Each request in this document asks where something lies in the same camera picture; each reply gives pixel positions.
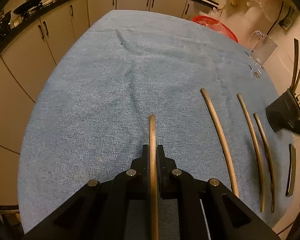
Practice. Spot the dark perforated utensil holder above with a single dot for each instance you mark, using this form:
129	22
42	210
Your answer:
284	111

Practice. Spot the blue towel table cover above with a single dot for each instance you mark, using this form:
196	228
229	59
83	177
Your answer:
91	118

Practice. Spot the wooden chopstick one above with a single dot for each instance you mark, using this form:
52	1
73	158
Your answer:
295	64

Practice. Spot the black wok pan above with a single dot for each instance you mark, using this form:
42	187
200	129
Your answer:
25	7

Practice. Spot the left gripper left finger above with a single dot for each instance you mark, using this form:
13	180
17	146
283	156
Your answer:
141	187

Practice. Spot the clear glass pitcher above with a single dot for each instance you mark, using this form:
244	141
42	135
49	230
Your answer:
261	47

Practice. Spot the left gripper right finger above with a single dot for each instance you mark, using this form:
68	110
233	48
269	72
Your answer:
166	180

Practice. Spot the wooden chopstick four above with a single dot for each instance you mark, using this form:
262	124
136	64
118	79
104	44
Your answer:
153	182

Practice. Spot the red plastic basket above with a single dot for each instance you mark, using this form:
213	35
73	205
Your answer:
215	25

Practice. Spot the small metal clips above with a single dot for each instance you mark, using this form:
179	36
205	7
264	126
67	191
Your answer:
255	70

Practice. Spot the wooden chopstick five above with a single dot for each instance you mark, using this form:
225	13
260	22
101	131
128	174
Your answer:
223	141

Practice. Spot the lower kitchen cabinets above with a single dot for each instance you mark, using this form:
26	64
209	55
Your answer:
31	52

